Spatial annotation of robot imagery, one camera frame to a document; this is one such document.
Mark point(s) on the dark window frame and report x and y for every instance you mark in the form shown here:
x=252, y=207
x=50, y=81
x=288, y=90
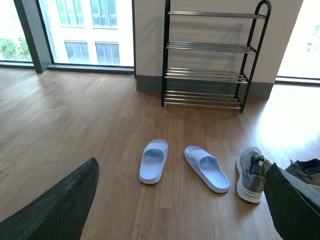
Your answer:
x=68, y=35

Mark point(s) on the black metal shoe rack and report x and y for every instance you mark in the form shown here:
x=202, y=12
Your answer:
x=242, y=78

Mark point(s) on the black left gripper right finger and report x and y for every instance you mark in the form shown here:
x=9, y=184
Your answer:
x=294, y=205

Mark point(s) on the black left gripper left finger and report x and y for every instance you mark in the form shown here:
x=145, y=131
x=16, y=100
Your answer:
x=58, y=214

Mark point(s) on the light blue slipper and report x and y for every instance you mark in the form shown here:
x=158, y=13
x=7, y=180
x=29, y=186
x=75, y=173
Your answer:
x=153, y=161
x=207, y=168

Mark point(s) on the grey knit sneaker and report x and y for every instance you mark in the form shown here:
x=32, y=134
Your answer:
x=306, y=171
x=249, y=185

